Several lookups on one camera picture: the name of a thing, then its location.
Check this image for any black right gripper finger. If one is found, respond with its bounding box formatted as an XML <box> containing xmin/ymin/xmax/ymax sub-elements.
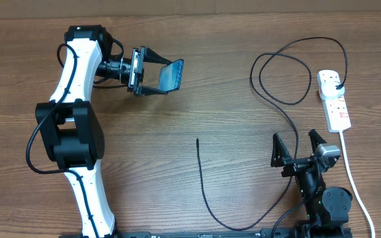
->
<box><xmin>308</xmin><ymin>129</ymin><xmax>326</xmax><ymax>154</ymax></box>
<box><xmin>271</xmin><ymin>133</ymin><xmax>292</xmax><ymax>167</ymax></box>

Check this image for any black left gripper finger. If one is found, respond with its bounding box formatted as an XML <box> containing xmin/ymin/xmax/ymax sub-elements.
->
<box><xmin>134</xmin><ymin>86</ymin><xmax>168</xmax><ymax>96</ymax></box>
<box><xmin>141</xmin><ymin>46</ymin><xmax>172</xmax><ymax>65</ymax></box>

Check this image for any blue smartphone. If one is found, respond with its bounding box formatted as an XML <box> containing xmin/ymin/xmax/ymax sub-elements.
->
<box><xmin>158</xmin><ymin>59</ymin><xmax>184</xmax><ymax>93</ymax></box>

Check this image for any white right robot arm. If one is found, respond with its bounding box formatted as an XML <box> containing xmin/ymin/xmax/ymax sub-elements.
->
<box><xmin>267</xmin><ymin>129</ymin><xmax>353</xmax><ymax>237</ymax></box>

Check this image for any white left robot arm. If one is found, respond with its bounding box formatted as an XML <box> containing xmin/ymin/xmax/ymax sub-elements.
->
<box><xmin>25</xmin><ymin>24</ymin><xmax>184</xmax><ymax>237</ymax></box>

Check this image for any white power strip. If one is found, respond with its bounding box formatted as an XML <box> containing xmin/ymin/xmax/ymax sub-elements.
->
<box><xmin>316</xmin><ymin>69</ymin><xmax>351</xmax><ymax>133</ymax></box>

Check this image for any white power strip cord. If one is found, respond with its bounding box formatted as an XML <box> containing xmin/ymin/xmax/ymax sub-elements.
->
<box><xmin>338</xmin><ymin>130</ymin><xmax>376</xmax><ymax>238</ymax></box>

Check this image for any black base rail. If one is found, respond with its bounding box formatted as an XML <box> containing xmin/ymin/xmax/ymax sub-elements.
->
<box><xmin>59</xmin><ymin>228</ymin><xmax>353</xmax><ymax>238</ymax></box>

